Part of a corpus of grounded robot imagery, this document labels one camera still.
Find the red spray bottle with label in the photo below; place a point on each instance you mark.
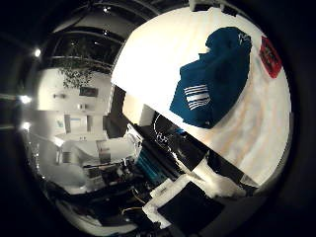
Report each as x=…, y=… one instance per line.
x=270, y=57

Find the blue cloth with white stripes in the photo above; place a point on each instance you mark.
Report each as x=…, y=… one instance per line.
x=217, y=79

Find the teal ribbed crate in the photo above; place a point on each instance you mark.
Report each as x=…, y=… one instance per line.
x=149, y=166

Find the green leafy plant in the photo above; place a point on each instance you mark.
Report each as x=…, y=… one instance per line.
x=76, y=74

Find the dark wall picture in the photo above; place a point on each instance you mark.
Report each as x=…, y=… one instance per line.
x=88, y=92

